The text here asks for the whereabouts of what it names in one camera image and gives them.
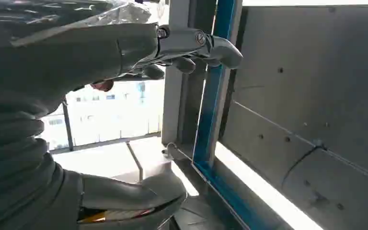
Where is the white upright post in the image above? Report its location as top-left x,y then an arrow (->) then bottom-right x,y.
161,0 -> 217,147

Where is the grey metal panel with holes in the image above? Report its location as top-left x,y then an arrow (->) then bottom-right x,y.
218,4 -> 368,230

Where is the crinkled clear plastic wrap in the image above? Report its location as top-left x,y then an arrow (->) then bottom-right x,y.
0,0 -> 153,48

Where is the small metal bracket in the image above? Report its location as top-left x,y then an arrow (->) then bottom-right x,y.
162,142 -> 188,161

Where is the dark thin railing post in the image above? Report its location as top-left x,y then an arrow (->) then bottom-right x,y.
61,99 -> 74,152

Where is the blue metal frame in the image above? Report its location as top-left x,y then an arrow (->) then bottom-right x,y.
191,0 -> 267,230

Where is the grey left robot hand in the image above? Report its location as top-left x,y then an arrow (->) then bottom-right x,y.
0,23 -> 244,230

